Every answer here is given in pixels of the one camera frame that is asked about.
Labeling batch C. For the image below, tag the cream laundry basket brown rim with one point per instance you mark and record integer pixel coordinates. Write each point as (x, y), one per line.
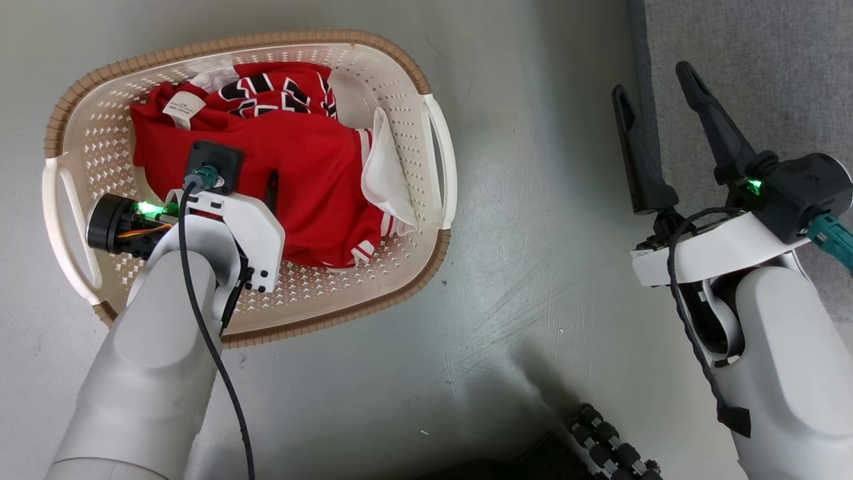
(400, 86)

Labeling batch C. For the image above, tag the grey fabric sofa seat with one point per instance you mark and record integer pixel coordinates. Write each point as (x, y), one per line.
(766, 66)

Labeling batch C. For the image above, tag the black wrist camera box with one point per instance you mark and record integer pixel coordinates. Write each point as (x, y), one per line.
(813, 190)
(220, 156)

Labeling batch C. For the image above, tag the teal plug on left camera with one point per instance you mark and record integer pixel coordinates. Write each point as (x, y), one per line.
(203, 178)

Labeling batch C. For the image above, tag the black robot base with rollers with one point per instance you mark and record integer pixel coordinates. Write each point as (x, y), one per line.
(600, 440)

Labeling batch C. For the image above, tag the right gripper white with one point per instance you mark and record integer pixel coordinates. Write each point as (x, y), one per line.
(720, 250)

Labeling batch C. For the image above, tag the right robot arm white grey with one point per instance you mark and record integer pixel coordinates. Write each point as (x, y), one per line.
(793, 373)

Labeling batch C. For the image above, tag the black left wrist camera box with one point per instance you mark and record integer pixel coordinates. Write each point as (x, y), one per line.
(220, 156)

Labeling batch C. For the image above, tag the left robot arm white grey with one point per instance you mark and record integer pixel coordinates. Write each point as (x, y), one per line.
(153, 373)

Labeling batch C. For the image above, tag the teal plug on right camera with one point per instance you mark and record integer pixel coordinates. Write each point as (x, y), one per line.
(833, 236)

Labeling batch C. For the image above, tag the teal plug on camera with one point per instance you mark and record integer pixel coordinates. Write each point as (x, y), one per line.
(203, 178)
(833, 236)

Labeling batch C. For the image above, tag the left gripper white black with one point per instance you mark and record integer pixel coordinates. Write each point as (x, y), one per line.
(256, 233)

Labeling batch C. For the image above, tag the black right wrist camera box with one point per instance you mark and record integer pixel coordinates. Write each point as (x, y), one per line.
(813, 190)

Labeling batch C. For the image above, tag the red garment with white trim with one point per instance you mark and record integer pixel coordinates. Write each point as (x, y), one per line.
(313, 166)

